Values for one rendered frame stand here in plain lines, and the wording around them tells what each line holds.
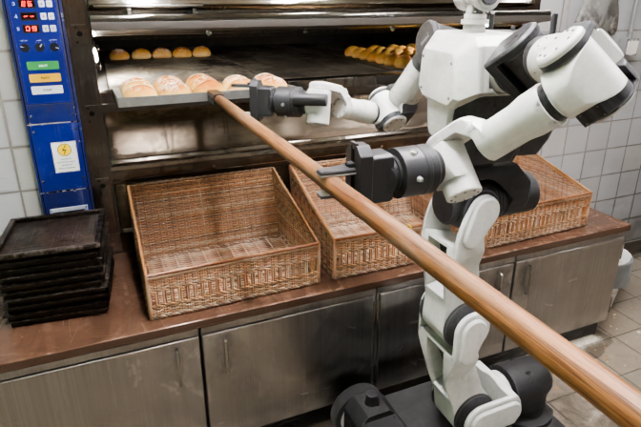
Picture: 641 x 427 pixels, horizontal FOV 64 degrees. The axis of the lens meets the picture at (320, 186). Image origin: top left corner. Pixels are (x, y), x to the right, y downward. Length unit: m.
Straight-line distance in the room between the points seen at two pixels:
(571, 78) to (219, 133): 1.41
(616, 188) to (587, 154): 0.36
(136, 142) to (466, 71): 1.20
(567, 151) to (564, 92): 2.15
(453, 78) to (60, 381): 1.31
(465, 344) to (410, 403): 0.50
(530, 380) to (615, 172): 1.72
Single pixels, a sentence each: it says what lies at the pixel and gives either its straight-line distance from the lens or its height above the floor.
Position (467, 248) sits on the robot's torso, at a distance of 1.37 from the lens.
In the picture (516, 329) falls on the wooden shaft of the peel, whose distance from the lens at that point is 0.51.
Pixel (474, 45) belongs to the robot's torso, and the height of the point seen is 1.38.
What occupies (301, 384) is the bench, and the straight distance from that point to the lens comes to 1.90.
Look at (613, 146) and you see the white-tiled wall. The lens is 3.23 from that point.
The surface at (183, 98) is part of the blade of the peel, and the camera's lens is 1.64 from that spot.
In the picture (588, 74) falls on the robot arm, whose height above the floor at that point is 1.38.
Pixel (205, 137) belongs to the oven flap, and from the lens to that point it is 1.97.
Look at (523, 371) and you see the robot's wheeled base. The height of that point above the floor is 0.35.
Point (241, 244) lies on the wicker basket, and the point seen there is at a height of 0.59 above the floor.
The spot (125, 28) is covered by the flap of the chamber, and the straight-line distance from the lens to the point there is 1.75.
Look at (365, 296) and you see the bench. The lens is 1.81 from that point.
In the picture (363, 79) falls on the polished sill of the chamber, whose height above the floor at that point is 1.17.
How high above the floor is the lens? 1.48
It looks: 20 degrees down
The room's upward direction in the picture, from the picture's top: straight up
